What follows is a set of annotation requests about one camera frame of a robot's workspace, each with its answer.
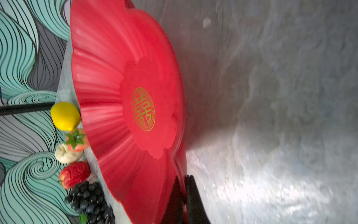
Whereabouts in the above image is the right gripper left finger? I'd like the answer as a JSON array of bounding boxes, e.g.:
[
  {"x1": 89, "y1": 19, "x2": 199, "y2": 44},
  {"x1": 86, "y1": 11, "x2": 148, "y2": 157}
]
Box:
[{"x1": 161, "y1": 177, "x2": 183, "y2": 224}]

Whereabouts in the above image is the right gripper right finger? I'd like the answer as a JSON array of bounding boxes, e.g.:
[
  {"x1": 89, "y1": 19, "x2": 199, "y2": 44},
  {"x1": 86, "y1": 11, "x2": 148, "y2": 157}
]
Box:
[{"x1": 186, "y1": 175, "x2": 211, "y2": 224}]

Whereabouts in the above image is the red apple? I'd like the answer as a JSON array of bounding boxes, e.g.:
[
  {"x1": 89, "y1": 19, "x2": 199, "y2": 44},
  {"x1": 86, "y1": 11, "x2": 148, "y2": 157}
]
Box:
[{"x1": 59, "y1": 161, "x2": 91, "y2": 189}]

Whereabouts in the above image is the pale cream pear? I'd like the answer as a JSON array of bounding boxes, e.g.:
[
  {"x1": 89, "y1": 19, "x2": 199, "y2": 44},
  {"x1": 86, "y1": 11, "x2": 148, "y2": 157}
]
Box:
[{"x1": 55, "y1": 143, "x2": 83, "y2": 164}]

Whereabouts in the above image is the red flower-shaped fruit bowl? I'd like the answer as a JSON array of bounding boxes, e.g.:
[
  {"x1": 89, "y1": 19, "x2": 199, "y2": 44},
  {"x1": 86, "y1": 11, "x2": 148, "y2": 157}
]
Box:
[{"x1": 70, "y1": 1, "x2": 187, "y2": 224}]

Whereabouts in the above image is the yellow lemon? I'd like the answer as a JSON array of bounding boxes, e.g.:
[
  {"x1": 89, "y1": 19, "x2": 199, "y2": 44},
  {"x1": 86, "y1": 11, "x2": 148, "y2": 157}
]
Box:
[{"x1": 50, "y1": 102, "x2": 81, "y2": 131}]

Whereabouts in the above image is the black grape bunch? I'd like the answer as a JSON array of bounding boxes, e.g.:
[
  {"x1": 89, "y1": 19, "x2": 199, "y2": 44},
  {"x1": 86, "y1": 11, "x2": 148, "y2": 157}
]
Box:
[{"x1": 64, "y1": 181, "x2": 116, "y2": 224}]

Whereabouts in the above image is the red strawberry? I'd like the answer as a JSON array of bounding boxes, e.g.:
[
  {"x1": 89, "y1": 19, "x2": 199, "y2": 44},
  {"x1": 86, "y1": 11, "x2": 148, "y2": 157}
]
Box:
[{"x1": 65, "y1": 128, "x2": 90, "y2": 152}]

